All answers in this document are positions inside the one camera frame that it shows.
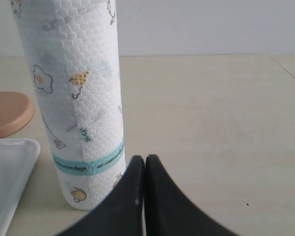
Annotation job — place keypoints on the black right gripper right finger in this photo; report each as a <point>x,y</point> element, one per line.
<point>168,212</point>

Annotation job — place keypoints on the white plastic tray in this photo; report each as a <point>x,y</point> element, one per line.
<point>18,157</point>

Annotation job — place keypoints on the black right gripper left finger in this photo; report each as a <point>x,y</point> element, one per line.
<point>120,213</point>

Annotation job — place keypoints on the wooden paper towel holder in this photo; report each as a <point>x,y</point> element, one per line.
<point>16,110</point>

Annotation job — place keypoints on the printed white paper towel roll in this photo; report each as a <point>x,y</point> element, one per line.
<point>71,47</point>

